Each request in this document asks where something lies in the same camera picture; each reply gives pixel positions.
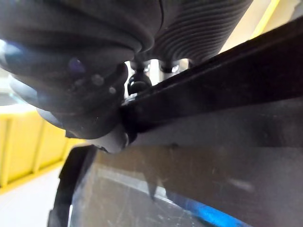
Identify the right robot hand black cloth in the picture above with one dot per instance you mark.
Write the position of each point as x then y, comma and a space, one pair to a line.
78, 47

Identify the yellow shelf frame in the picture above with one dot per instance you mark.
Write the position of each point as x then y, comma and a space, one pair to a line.
266, 17

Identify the blue box rim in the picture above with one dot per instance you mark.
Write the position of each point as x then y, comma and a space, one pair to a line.
208, 212

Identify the yellow plastic bin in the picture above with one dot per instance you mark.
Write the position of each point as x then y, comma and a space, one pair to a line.
28, 146

